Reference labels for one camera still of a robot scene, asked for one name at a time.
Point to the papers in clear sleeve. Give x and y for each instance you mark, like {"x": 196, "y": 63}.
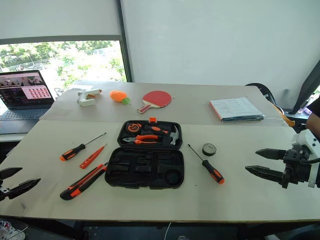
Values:
{"x": 235, "y": 107}

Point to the open black laptop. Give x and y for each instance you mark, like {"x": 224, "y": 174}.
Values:
{"x": 25, "y": 100}

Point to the red table tennis paddle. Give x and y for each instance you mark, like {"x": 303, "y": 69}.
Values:
{"x": 157, "y": 98}

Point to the short-shaft black orange screwdriver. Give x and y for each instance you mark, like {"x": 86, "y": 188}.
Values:
{"x": 212, "y": 172}

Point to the white glue gun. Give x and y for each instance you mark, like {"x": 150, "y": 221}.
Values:
{"x": 86, "y": 100}

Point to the white roller blind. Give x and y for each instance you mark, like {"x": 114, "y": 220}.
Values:
{"x": 60, "y": 17}

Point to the black slanted stand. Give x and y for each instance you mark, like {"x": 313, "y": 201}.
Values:
{"x": 306, "y": 87}

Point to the black electrical tape roll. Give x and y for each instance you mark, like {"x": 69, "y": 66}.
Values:
{"x": 205, "y": 151}

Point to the orange carrot toy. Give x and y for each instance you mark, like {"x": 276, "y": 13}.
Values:
{"x": 117, "y": 96}

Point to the person in black shirt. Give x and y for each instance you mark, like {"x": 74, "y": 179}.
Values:
{"x": 314, "y": 122}

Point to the black tool case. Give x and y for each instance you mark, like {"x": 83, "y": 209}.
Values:
{"x": 145, "y": 172}

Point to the black orange utility knife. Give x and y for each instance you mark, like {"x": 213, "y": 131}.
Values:
{"x": 80, "y": 185}

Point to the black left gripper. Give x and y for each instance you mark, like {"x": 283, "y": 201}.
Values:
{"x": 3, "y": 193}

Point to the long-shaft black orange screwdriver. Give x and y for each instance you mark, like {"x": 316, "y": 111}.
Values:
{"x": 73, "y": 151}

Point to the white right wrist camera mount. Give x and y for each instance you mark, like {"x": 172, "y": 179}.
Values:
{"x": 306, "y": 140}

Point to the black orange tape measure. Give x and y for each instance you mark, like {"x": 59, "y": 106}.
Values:
{"x": 133, "y": 127}

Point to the orange voltage tester pen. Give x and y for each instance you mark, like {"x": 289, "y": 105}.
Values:
{"x": 91, "y": 158}

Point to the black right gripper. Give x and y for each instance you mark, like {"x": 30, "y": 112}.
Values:
{"x": 297, "y": 170}

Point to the dark window frame post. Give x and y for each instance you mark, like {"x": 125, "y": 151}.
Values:
{"x": 124, "y": 45}

